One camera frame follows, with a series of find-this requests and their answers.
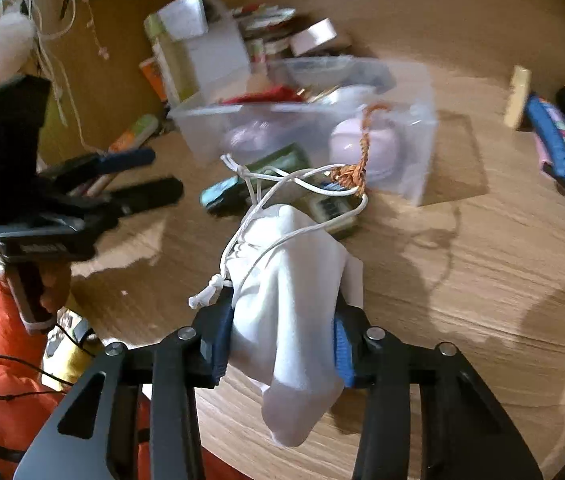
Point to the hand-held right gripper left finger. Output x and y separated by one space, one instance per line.
217 350

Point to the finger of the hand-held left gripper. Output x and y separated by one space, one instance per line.
122 157
152 195

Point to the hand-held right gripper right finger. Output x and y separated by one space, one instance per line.
345 360

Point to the red pouch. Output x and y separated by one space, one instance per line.
262 95

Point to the pink cream jar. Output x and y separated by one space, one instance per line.
362 147

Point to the clear plastic storage box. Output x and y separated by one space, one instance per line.
407 130

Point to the person's left hand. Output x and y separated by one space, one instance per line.
57 285

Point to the green orange tube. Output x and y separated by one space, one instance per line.
132 134

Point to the dark teal case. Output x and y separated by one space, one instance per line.
225 195

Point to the orange packet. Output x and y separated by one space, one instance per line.
155 80

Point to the white plush ball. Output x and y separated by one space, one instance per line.
5 47

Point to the green box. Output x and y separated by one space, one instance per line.
277 162

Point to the tall white box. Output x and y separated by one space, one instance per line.
202 45

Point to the calculator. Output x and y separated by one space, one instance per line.
335 212

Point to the pile of printed cards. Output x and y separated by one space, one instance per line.
265 22

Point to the small white box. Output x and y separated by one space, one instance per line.
312 37

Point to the blue zip pouch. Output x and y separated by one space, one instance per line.
562 145

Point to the beige block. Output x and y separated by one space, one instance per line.
517 97

